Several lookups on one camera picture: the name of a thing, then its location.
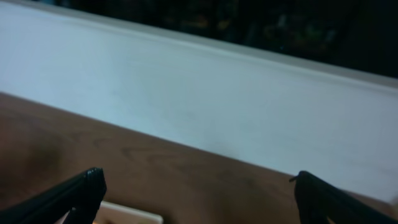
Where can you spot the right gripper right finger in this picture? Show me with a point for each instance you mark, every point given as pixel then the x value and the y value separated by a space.
pixel 321 203

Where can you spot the white cardboard box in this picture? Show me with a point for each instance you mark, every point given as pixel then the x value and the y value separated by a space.
pixel 111 213

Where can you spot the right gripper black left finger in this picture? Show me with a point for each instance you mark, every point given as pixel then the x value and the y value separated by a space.
pixel 78 199

